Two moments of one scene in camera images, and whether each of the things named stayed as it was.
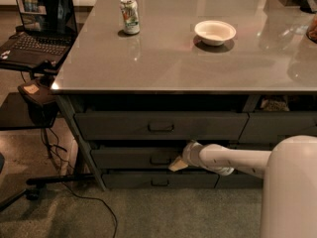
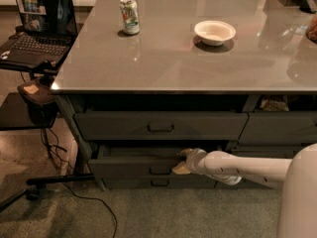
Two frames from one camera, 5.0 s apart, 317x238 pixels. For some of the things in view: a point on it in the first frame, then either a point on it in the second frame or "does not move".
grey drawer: x=160 y=180 does not move
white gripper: x=190 y=154 → x=193 y=160
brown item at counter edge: x=311 y=33 does not move
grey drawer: x=138 y=158 → x=137 y=168
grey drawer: x=161 y=125 does not move
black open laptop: x=49 y=20 does not move
